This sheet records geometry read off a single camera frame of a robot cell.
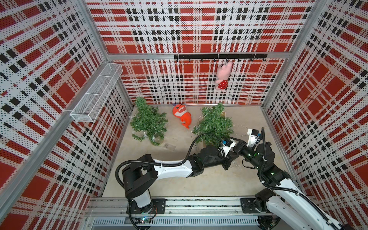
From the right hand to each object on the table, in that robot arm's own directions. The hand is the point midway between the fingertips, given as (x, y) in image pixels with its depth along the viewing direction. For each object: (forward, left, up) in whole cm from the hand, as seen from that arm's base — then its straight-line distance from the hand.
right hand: (230, 138), depth 74 cm
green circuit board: (-34, +44, -21) cm, 60 cm away
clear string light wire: (+6, +47, -3) cm, 47 cm away
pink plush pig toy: (+44, -1, +10) cm, 45 cm away
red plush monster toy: (+34, +29, -16) cm, 47 cm away
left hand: (-8, -4, -3) cm, 9 cm away
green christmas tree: (+6, +7, +1) cm, 10 cm away
